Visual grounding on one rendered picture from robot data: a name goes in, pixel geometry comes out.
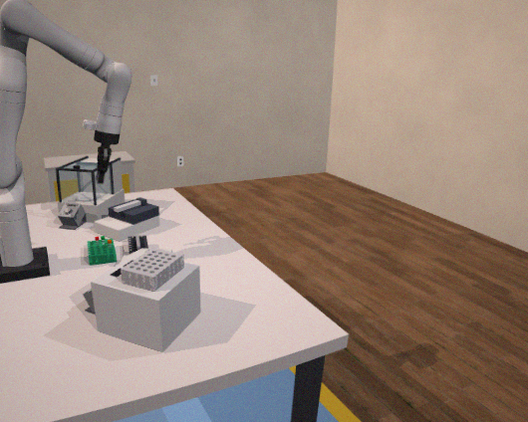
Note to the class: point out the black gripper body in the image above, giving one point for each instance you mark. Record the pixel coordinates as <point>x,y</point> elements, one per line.
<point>107,139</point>

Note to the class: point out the green tube rack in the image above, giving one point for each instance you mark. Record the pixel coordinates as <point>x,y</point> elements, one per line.
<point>97,258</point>

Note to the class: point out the analytical balance with glass draft shield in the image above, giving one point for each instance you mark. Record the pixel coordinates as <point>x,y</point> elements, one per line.
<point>92,200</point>

